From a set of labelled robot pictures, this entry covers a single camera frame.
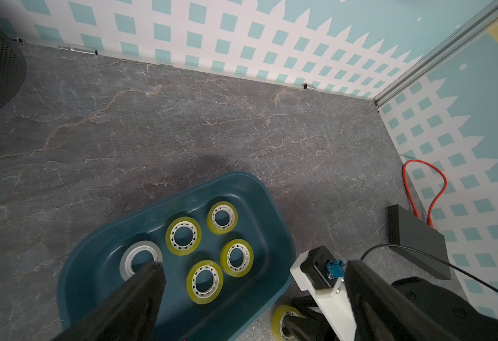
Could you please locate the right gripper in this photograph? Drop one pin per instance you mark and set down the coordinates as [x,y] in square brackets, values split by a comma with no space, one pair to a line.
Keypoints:
[308,324]

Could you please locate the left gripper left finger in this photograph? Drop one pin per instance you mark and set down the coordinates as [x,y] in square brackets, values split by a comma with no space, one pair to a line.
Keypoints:
[130,313]

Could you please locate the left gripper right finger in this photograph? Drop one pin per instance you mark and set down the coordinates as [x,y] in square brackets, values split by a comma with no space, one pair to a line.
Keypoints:
[382,313]

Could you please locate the clear white tape roll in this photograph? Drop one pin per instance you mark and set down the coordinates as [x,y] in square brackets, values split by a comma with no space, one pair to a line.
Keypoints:
[125,267]

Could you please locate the yellow tape roll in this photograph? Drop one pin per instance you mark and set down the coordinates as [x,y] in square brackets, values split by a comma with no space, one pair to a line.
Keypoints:
[183,236]
[222,218]
[237,258]
[279,331]
[204,282]

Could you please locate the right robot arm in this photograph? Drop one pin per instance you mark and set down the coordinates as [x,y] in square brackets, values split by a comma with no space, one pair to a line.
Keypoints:
[448,309]

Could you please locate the black flat box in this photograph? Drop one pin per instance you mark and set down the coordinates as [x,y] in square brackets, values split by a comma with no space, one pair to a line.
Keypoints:
[407,230]

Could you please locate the teal plastic storage box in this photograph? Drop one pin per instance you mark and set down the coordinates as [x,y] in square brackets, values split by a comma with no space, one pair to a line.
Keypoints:
[91,273]

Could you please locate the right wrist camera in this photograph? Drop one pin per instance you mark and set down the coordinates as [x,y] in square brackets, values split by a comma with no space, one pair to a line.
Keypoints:
[315,271]

